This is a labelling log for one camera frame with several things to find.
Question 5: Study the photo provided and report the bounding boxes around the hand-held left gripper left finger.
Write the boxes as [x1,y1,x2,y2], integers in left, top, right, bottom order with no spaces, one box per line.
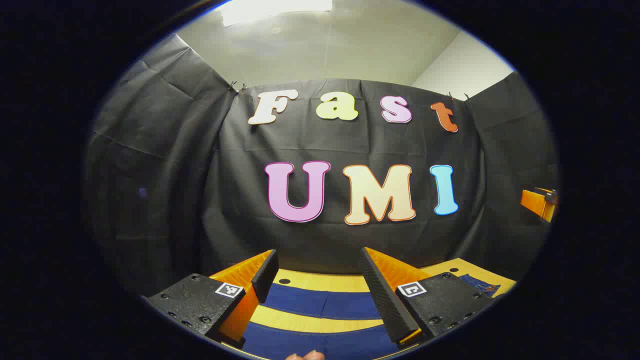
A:
[141,248,280,350]

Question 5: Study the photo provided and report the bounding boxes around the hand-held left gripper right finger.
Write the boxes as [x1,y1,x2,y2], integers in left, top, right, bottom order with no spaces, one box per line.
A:
[359,246,497,350]

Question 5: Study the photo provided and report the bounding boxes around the blue jeans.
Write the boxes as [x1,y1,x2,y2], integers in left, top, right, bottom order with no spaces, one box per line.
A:
[241,273,502,360]

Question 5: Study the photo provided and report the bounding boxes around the black backdrop cloth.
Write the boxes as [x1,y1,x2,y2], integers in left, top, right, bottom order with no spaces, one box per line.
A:
[82,32,560,296]

